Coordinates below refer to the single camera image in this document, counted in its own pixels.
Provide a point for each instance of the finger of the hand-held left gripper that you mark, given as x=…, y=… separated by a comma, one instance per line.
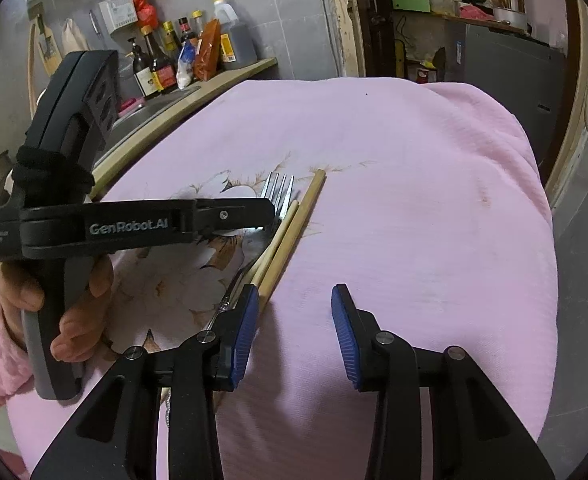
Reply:
x=239, y=214

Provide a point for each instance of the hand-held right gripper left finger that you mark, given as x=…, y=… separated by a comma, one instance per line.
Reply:
x=241, y=335

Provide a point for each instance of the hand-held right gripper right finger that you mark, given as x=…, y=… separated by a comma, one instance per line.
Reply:
x=346, y=340

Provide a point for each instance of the metal fork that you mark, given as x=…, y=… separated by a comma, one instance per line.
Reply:
x=279, y=190

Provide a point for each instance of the wooden chopstick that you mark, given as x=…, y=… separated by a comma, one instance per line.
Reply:
x=284, y=230
x=304, y=210

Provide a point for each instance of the person's left hand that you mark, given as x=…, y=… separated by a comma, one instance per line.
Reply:
x=99, y=300

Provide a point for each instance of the steel kitchen sink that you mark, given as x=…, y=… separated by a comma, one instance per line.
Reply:
x=144, y=115

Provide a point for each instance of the pink sponge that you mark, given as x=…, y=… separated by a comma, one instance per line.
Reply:
x=131, y=105

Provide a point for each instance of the white blue seasoning bag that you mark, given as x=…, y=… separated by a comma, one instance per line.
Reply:
x=185, y=67

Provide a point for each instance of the bottle red yellow label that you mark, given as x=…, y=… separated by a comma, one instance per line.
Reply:
x=164, y=75

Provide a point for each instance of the orange spice packet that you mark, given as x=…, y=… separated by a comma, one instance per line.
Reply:
x=208, y=55

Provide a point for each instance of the pink floral blanket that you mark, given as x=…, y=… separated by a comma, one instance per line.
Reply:
x=399, y=185

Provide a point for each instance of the dark bottle white label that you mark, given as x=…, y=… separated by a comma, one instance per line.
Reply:
x=146, y=77

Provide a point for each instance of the large cooking oil jug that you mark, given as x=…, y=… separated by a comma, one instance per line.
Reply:
x=236, y=40

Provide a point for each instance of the hanging wooden brush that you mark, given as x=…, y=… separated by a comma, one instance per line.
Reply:
x=49, y=45

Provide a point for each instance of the slim yellow cap bottle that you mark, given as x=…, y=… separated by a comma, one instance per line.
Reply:
x=171, y=40

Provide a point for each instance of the red cap soy sauce bottle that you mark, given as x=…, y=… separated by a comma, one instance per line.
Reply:
x=186, y=30

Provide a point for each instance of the hanging beige towel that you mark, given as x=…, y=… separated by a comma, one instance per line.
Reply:
x=75, y=35

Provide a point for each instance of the clear yellow cap bottle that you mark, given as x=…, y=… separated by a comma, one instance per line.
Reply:
x=197, y=22

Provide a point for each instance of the hanging metal peeler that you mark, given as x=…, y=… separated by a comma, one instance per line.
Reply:
x=94, y=22

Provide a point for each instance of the red plastic bag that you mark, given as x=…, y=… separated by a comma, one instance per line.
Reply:
x=145, y=9

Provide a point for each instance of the green box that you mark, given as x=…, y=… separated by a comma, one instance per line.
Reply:
x=411, y=2

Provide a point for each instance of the grey metal cabinet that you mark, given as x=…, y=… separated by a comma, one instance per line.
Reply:
x=514, y=85

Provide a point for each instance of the red cloth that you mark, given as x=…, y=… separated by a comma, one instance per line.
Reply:
x=476, y=12

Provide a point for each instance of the small metal pot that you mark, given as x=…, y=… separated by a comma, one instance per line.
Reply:
x=509, y=16

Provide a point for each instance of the wooden door frame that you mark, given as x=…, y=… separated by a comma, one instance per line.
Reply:
x=346, y=35

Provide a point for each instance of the small white wall basket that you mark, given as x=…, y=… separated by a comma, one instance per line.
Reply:
x=118, y=15

